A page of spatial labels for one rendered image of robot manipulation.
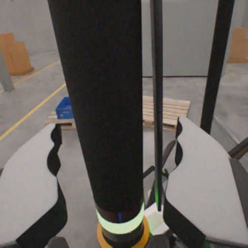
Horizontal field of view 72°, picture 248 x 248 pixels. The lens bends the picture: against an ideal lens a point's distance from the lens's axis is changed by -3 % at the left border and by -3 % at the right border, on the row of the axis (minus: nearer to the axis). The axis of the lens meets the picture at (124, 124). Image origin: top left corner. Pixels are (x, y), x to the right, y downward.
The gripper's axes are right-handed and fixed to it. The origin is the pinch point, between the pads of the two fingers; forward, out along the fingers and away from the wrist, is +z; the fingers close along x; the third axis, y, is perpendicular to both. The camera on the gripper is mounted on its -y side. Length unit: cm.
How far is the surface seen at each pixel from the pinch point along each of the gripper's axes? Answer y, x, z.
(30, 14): -79, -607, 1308
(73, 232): 166, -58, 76
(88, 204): 166, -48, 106
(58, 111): 134, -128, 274
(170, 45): 68, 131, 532
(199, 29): 30, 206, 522
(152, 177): 53, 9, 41
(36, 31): 24, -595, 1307
